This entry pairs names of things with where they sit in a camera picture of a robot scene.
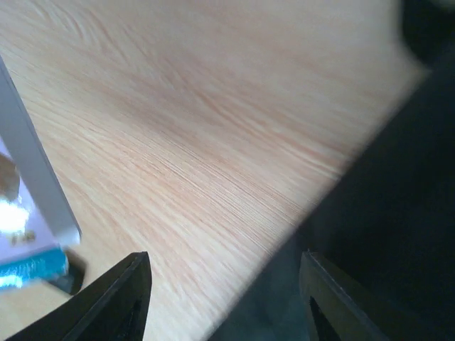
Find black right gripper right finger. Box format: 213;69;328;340
299;251;389;340

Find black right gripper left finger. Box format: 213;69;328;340
9;251;152;340

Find black student backpack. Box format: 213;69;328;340
210;1;454;340

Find purple dog picture book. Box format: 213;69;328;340
1;64;86;296

